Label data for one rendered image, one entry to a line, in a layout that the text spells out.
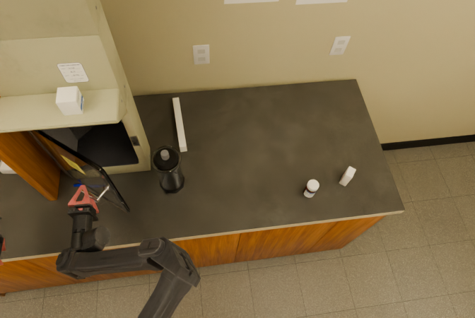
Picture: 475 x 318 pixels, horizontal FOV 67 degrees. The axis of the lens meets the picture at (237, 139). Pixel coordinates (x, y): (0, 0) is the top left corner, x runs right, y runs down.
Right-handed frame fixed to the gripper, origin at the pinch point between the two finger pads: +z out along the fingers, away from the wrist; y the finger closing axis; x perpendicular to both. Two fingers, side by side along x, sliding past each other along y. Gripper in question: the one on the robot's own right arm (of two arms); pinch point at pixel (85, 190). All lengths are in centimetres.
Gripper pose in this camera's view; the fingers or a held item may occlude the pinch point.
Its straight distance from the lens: 130.2
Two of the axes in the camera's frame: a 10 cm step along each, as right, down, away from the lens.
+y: 0.5, -4.8, -8.7
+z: -1.2, -8.7, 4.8
